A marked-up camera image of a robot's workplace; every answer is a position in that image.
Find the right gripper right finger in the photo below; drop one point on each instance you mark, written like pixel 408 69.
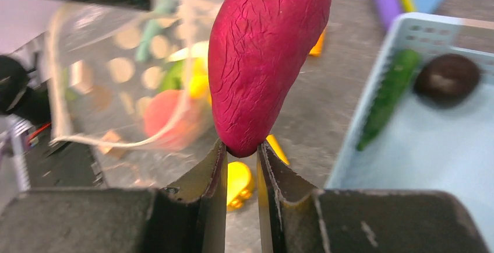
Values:
pixel 296 216

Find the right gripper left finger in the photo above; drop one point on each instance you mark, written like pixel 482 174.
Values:
pixel 188 215

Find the clear dotted zip bag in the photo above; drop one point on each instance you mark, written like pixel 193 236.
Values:
pixel 101 96

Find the green cabbage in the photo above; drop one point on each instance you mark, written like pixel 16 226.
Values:
pixel 172 79

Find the red sweet potato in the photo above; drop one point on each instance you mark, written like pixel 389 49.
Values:
pixel 256 50

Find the light blue plastic basket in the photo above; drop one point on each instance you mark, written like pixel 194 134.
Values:
pixel 425 147

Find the dark avocado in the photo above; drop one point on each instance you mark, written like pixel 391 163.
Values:
pixel 447 80

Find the yellow banana bunch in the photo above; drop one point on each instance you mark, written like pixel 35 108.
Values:
pixel 198 84

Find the teal toy microphone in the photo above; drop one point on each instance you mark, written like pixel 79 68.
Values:
pixel 152 27

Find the yellow oval block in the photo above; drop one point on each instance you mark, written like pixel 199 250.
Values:
pixel 240 185

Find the yellow small block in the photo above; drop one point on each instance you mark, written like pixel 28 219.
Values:
pixel 272 141

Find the orange lego brick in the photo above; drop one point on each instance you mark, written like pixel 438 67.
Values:
pixel 318 47

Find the green cucumber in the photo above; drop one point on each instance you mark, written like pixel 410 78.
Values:
pixel 394 83

